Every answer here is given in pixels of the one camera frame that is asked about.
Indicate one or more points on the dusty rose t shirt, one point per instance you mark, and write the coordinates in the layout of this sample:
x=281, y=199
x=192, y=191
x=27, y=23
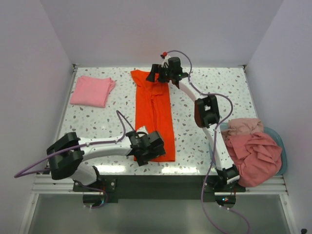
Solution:
x=256, y=156

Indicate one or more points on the orange t shirt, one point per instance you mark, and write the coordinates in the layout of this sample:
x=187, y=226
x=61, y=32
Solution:
x=153, y=111

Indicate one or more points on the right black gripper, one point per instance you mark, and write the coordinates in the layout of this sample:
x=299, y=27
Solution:
x=159, y=73

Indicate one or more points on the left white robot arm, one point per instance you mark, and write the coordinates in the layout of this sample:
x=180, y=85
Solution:
x=66, y=156

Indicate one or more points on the beige pink t shirt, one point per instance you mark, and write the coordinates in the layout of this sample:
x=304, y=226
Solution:
x=242, y=126

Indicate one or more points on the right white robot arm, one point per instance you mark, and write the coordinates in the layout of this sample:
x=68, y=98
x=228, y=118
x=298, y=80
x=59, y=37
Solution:
x=206, y=113

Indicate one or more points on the aluminium frame rail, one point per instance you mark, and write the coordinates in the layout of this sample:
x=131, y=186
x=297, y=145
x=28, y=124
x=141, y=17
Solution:
x=43, y=184

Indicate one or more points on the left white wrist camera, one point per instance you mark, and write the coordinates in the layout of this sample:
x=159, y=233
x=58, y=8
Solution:
x=142, y=130

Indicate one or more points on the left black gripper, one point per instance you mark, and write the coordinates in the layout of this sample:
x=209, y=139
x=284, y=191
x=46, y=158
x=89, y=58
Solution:
x=153, y=148

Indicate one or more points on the light blue plastic basket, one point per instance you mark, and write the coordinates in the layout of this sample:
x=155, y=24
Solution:
x=275, y=136

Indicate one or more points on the folded pink t shirt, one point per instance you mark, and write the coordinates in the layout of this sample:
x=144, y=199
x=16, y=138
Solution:
x=92, y=91

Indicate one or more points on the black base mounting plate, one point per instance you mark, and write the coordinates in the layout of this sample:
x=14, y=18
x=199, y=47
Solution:
x=165, y=187

